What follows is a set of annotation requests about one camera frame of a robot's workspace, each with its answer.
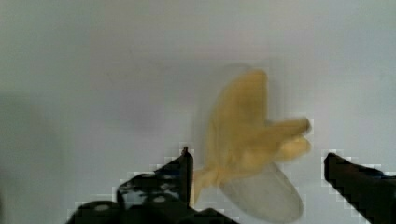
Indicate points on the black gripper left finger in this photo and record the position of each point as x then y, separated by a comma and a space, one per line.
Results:
159, 197

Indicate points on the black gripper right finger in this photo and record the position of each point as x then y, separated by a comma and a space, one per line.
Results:
371, 192

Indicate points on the peeled toy banana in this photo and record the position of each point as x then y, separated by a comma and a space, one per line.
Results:
243, 148

